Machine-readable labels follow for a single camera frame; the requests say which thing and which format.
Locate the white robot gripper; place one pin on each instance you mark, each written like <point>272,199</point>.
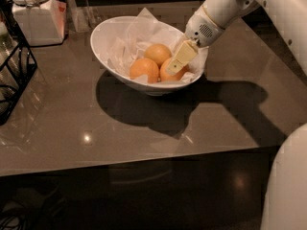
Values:
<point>201,30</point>

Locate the orange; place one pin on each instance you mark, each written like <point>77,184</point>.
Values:
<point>159,53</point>
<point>145,66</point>
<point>165,76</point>

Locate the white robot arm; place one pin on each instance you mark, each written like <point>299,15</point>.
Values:
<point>285,206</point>

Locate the white oval ceramic bowl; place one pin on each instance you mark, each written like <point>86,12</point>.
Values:
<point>102,39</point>

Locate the white tissue paper liner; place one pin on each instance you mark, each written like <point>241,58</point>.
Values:
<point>143,31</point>

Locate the clear glass vase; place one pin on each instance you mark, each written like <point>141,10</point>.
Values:
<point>83,18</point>

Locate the black wire rack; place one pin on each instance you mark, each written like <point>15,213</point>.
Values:
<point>18,63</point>

